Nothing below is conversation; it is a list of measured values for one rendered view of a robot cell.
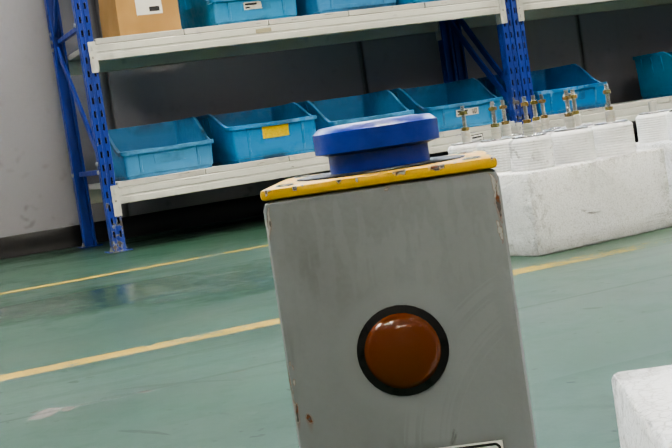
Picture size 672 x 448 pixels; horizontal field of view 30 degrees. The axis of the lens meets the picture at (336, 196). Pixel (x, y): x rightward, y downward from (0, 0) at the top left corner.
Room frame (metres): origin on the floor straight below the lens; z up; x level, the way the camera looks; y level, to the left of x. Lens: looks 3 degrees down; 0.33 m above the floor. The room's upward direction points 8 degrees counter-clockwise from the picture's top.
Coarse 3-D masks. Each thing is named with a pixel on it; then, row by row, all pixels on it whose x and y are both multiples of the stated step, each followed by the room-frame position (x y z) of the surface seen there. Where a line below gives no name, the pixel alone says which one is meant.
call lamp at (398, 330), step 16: (384, 320) 0.36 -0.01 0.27; (400, 320) 0.36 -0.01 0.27; (416, 320) 0.36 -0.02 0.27; (368, 336) 0.36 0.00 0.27; (384, 336) 0.36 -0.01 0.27; (400, 336) 0.36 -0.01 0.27; (416, 336) 0.36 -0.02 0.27; (432, 336) 0.36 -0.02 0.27; (368, 352) 0.36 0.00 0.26; (384, 352) 0.36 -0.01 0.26; (400, 352) 0.36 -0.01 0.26; (416, 352) 0.36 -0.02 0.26; (432, 352) 0.36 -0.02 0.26; (384, 368) 0.36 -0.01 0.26; (400, 368) 0.36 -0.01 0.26; (416, 368) 0.36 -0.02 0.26; (432, 368) 0.36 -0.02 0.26; (400, 384) 0.36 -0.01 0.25; (416, 384) 0.36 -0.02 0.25
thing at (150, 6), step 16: (112, 0) 4.78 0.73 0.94; (128, 0) 4.77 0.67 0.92; (144, 0) 4.79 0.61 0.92; (160, 0) 4.81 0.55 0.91; (176, 0) 4.84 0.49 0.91; (112, 16) 4.81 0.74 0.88; (128, 16) 4.76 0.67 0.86; (144, 16) 4.78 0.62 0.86; (160, 16) 4.81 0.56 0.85; (176, 16) 4.83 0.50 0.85; (112, 32) 4.85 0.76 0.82; (128, 32) 4.76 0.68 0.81; (144, 32) 4.78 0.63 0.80
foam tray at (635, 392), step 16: (656, 368) 0.65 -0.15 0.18; (624, 384) 0.63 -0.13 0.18; (640, 384) 0.62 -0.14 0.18; (656, 384) 0.62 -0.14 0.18; (624, 400) 0.62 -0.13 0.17; (640, 400) 0.59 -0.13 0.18; (656, 400) 0.59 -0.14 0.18; (624, 416) 0.62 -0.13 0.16; (640, 416) 0.57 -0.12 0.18; (656, 416) 0.56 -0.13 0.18; (624, 432) 0.63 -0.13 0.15; (640, 432) 0.58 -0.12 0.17; (656, 432) 0.54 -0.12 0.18
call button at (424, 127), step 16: (336, 128) 0.39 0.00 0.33; (352, 128) 0.38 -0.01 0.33; (368, 128) 0.38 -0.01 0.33; (384, 128) 0.38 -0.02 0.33; (400, 128) 0.38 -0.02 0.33; (416, 128) 0.38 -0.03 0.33; (432, 128) 0.39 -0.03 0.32; (320, 144) 0.39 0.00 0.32; (336, 144) 0.38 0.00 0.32; (352, 144) 0.38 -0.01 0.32; (368, 144) 0.38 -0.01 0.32; (384, 144) 0.38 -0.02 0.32; (400, 144) 0.38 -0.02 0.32; (416, 144) 0.39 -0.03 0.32; (336, 160) 0.39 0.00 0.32; (352, 160) 0.39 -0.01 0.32; (368, 160) 0.38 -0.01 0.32; (384, 160) 0.38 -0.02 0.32; (400, 160) 0.38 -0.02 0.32; (416, 160) 0.39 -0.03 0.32
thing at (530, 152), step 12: (528, 120) 2.73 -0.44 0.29; (528, 132) 2.73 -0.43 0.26; (516, 144) 2.71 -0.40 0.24; (528, 144) 2.69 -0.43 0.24; (540, 144) 2.70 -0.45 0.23; (516, 156) 2.71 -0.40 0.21; (528, 156) 2.70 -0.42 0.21; (540, 156) 2.69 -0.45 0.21; (552, 156) 2.71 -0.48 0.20; (516, 168) 2.72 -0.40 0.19; (528, 168) 2.70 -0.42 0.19; (540, 168) 2.69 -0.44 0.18
